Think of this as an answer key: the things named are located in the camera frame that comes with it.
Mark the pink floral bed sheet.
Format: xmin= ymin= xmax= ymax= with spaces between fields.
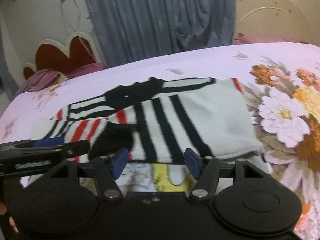
xmin=1 ymin=43 xmax=319 ymax=239

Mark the red heart shaped headboard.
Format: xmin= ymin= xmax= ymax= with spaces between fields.
xmin=23 ymin=31 xmax=101 ymax=79

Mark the pink bedding on far bed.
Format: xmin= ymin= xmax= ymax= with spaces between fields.
xmin=233 ymin=33 xmax=307 ymax=44

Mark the person left hand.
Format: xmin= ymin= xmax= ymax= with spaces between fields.
xmin=0 ymin=202 xmax=20 ymax=234

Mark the blue grey curtain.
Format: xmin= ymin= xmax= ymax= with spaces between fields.
xmin=86 ymin=0 xmax=236 ymax=67

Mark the hanging white cord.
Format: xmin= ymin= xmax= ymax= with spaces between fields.
xmin=58 ymin=0 xmax=97 ymax=63

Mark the striped knit child sweater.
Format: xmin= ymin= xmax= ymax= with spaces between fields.
xmin=30 ymin=76 xmax=265 ymax=193

